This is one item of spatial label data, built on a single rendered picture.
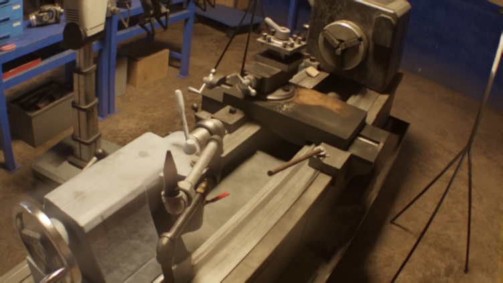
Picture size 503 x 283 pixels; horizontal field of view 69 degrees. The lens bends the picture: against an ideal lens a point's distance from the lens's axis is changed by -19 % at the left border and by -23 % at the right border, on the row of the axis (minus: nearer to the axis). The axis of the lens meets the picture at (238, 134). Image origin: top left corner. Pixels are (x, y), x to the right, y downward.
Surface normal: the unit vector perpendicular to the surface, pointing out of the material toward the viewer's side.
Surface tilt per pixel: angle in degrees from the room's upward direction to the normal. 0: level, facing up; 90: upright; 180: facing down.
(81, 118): 90
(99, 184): 0
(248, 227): 0
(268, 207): 0
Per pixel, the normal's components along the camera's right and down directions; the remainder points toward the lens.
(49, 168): 0.11, -0.86
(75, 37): -0.37, 0.44
